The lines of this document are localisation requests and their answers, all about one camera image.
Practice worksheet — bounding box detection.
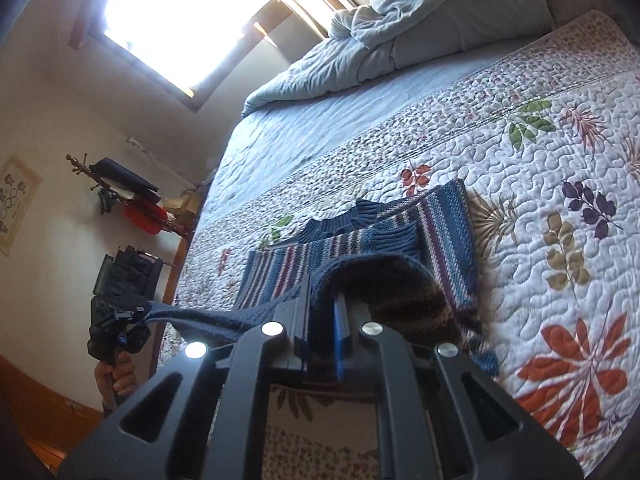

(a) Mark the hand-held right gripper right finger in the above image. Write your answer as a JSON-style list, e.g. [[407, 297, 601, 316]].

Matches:
[[332, 293, 584, 480]]

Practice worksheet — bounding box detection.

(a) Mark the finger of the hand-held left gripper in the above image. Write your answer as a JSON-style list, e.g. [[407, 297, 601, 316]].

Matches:
[[114, 305, 152, 329]]

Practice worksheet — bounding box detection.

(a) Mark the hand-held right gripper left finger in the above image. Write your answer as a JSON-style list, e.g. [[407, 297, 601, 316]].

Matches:
[[57, 276, 314, 480]]

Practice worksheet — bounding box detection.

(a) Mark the blue striped knitted sweater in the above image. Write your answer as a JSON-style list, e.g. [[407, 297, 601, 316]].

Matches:
[[142, 180, 501, 378]]

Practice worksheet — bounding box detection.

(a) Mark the person's left hand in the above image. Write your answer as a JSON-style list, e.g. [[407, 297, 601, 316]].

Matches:
[[94, 357, 139, 414]]

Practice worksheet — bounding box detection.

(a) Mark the red bag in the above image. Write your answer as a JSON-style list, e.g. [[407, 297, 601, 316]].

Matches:
[[122, 200, 169, 234]]

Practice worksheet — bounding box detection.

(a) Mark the yellowish bag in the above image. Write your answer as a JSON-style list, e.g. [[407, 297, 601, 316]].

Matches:
[[162, 189, 202, 217]]

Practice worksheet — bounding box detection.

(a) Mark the dark hanging garment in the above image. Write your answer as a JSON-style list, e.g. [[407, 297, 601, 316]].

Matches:
[[92, 157, 162, 194]]

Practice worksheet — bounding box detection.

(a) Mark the wooden coat rack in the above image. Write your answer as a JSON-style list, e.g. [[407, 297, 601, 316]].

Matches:
[[65, 154, 197, 239]]

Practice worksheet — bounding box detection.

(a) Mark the floral quilted bedspread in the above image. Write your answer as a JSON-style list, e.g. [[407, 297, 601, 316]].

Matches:
[[159, 9, 640, 480]]

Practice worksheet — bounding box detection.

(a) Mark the grey crumpled duvet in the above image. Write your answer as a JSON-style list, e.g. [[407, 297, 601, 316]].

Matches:
[[242, 0, 556, 117]]

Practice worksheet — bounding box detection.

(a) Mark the wooden framed window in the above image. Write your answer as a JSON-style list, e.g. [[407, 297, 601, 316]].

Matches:
[[67, 0, 353, 112]]

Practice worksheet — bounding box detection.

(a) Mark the framed floral wall picture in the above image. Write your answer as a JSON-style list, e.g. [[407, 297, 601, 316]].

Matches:
[[0, 155, 44, 257]]

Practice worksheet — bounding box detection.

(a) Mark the white wall cable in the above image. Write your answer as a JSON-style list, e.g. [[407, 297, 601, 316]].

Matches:
[[127, 135, 212, 182]]

